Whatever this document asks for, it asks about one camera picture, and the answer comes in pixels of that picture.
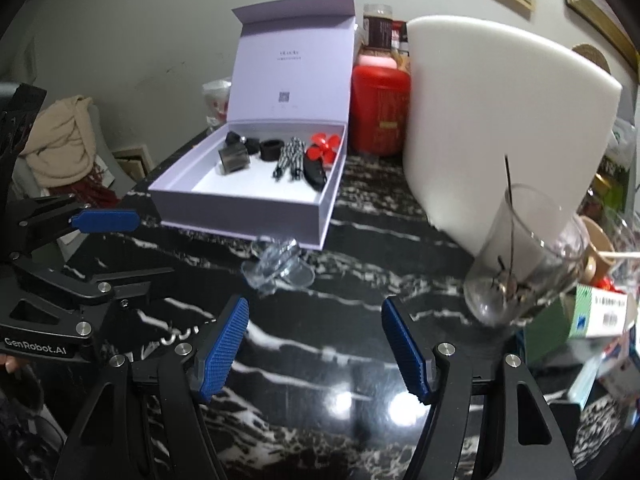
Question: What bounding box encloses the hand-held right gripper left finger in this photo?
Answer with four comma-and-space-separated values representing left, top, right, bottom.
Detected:
60, 296, 251, 480

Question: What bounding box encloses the white plastic bag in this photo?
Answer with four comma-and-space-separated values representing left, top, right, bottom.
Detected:
201, 77, 233, 126

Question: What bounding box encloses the lavender gift box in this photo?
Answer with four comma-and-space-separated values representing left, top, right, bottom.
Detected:
149, 0, 357, 251

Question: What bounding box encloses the thin dark stem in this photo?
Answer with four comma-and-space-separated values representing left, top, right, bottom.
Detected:
502, 154, 518, 286

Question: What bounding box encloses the brown lidded jar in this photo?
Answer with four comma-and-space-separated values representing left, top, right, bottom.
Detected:
361, 3, 395, 51

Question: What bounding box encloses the black white checkered cord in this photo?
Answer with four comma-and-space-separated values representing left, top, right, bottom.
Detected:
272, 137, 306, 182

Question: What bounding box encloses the wooden cup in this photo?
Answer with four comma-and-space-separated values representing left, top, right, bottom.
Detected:
575, 215, 618, 286

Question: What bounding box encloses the beige cloth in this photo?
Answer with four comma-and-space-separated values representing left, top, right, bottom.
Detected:
17, 95, 101, 181

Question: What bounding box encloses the black curved ribbed piece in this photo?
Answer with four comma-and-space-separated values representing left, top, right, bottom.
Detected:
302, 156, 328, 192

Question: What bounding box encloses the small grey metal box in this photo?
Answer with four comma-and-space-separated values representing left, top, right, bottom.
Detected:
217, 142, 250, 177

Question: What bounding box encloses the white blue carton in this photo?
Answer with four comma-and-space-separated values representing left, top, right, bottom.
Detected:
567, 345, 640, 411

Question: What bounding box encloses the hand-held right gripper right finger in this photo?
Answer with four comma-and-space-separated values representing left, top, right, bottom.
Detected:
381, 296, 576, 480

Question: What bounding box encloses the wooden cabinet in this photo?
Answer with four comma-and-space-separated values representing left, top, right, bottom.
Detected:
111, 144, 153, 181

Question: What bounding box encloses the clear plastic bag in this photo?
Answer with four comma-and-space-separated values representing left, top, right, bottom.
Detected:
241, 236, 316, 291

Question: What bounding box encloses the red propeller toy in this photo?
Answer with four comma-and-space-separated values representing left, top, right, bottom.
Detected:
306, 132, 342, 166

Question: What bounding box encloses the green package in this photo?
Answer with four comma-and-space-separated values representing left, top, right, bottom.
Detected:
592, 155, 631, 211

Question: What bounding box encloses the green white medicine carton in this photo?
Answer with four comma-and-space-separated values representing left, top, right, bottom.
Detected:
567, 284, 637, 341

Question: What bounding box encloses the dark sauce bottle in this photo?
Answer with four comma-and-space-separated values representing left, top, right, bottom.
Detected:
391, 20, 411, 58

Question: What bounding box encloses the white foam board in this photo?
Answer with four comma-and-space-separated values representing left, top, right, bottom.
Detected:
402, 15, 623, 256

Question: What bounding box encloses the red cloth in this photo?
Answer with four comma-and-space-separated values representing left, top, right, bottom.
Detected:
70, 167, 123, 208

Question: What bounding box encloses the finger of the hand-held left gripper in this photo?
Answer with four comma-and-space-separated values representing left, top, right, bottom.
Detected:
12, 260, 177, 335
10, 194, 142, 262

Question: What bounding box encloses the round gold ornament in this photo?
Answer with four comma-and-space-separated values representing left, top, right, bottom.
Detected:
570, 44, 612, 78

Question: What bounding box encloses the clear glass cup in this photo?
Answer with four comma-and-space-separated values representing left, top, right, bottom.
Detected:
464, 184, 591, 328

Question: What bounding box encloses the red plastic container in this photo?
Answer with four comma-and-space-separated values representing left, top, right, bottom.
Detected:
350, 47, 413, 157

